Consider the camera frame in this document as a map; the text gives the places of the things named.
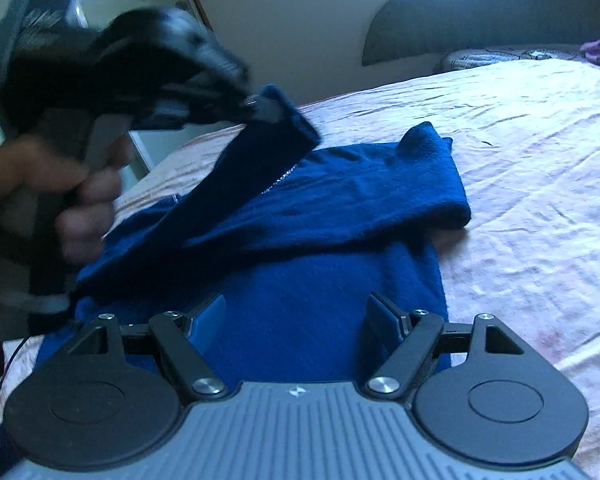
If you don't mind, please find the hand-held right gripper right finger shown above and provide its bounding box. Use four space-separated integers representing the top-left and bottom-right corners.
365 291 528 402

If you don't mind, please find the person's left hand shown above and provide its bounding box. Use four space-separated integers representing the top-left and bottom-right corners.
0 134 134 266

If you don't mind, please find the bed with pink sheet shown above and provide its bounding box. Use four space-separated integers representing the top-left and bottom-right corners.
0 57 600 480

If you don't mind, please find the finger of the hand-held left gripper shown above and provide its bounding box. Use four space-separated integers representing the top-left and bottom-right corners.
239 92 282 125

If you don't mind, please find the grey padded headboard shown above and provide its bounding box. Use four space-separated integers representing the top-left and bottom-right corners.
362 0 600 67

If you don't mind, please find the patterned pillow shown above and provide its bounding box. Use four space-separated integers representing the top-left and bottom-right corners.
440 46 588 73

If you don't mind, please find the blue towel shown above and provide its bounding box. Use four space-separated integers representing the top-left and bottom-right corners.
35 85 473 386

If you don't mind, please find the thin black cable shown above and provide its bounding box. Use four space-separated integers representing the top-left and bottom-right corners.
0 332 33 443

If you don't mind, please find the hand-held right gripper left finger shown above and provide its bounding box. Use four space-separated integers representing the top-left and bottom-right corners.
72 294 231 402

